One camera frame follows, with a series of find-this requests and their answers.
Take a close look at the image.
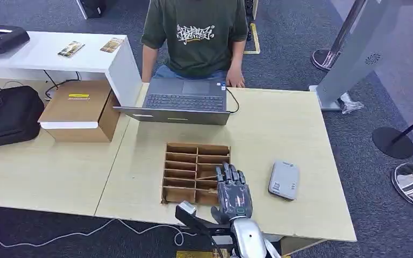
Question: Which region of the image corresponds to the tan printed card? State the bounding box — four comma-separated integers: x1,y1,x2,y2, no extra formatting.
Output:
99,37,125,54

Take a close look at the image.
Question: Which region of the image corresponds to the black laptop cable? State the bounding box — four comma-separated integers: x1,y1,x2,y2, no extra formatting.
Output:
225,87,240,115

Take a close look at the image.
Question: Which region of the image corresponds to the grey card reader device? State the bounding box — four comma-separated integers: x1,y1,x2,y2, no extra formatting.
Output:
267,160,300,202

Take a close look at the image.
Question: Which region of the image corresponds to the large black bag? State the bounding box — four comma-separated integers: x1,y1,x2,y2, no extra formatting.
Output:
0,85,46,151

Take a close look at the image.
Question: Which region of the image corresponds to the white floor cable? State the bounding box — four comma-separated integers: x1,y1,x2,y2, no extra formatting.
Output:
0,218,198,249

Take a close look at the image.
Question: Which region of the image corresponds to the yellow board below table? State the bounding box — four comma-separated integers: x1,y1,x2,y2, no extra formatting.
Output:
176,250,230,258

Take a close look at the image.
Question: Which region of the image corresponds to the black cabinet with white edge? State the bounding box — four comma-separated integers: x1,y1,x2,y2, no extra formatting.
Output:
75,0,108,20

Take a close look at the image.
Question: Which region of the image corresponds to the white shelf bench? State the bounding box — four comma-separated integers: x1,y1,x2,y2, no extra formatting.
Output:
0,31,143,108

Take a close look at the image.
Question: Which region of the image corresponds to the brown cardboard box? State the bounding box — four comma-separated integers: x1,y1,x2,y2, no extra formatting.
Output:
37,80,121,144

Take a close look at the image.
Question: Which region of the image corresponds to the person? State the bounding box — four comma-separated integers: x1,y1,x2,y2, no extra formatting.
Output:
140,0,249,89

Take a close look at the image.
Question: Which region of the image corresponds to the wooden slotted card box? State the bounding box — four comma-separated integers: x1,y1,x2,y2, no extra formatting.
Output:
161,142,232,206

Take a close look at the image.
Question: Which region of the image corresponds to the grey metal table bracket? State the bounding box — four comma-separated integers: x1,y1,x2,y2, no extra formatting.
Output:
211,235,234,247

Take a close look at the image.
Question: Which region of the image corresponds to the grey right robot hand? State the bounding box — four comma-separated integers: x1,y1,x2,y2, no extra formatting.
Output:
210,162,254,225

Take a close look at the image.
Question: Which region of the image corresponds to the grey open laptop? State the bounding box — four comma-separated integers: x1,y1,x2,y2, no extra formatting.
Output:
113,77,231,126

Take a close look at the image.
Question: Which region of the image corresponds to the person's left hand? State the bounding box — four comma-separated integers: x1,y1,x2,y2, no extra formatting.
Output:
225,67,246,89

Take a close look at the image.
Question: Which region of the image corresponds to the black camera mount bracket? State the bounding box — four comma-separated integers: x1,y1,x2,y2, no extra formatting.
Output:
174,205,234,237

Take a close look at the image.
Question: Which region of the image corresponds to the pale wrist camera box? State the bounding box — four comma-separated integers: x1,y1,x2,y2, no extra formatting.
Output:
179,200,197,216

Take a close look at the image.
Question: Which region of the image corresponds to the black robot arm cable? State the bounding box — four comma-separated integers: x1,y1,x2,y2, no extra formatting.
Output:
205,230,226,258

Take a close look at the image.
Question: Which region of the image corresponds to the chrome stanchion with pole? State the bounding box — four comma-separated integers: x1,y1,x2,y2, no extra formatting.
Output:
310,0,367,73

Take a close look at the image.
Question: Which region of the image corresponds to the black cable under shelf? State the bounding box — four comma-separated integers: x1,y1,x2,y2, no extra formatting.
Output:
42,69,81,101

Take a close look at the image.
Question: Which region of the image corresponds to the black stanchion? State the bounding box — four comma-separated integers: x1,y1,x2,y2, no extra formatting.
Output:
372,106,413,160

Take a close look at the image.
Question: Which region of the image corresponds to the silver kiosk stand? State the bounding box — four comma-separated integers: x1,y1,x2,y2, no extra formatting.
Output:
309,0,413,112

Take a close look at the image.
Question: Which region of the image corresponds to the dark-edged printed card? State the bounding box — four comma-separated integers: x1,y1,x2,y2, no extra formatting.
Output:
57,40,86,59

